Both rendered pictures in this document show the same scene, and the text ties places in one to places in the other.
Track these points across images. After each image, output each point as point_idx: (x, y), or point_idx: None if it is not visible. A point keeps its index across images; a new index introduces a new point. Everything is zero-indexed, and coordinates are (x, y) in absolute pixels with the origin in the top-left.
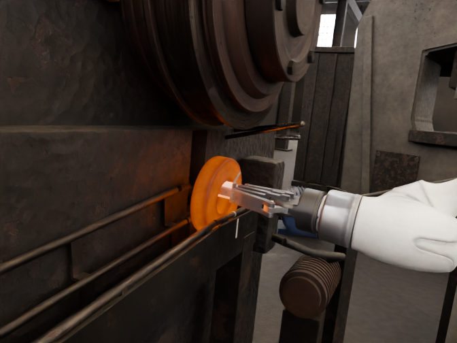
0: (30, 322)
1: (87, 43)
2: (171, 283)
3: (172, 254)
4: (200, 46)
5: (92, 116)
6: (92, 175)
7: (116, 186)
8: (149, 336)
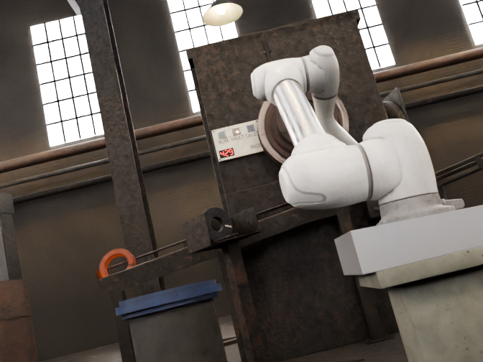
0: None
1: (261, 164)
2: (283, 220)
3: (282, 212)
4: (273, 153)
5: (268, 182)
6: (263, 197)
7: (273, 199)
8: (309, 253)
